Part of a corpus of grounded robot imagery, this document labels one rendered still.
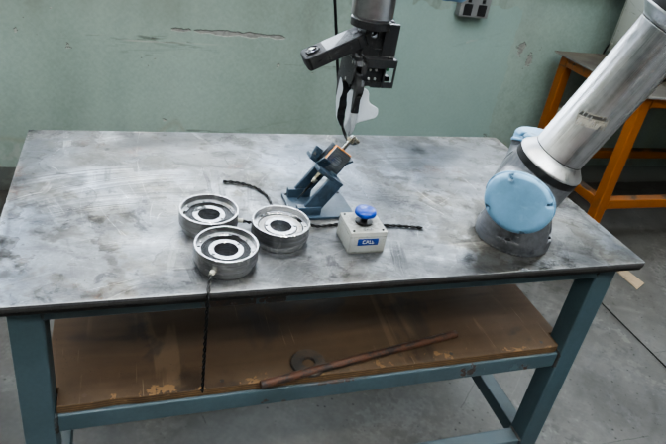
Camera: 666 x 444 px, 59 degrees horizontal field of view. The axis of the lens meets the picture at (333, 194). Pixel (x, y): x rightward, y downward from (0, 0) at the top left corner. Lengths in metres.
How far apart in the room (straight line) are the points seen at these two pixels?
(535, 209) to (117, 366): 0.79
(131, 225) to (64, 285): 0.19
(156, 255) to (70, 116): 1.72
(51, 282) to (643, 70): 0.92
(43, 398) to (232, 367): 0.32
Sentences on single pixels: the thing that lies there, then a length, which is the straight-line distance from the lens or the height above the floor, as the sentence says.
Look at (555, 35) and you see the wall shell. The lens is 3.23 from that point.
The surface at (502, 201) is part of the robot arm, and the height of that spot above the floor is 0.96.
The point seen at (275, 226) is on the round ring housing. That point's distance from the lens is 1.09.
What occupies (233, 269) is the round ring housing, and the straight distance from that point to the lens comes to 0.96.
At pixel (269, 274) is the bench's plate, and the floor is 0.80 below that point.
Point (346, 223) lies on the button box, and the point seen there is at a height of 0.84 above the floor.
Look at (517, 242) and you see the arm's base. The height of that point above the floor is 0.83.
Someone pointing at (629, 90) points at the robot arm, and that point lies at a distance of 0.97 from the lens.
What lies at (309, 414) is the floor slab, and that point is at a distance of 1.85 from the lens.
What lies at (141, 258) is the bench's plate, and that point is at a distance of 1.03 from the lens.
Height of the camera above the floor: 1.40
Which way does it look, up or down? 29 degrees down
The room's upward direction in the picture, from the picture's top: 10 degrees clockwise
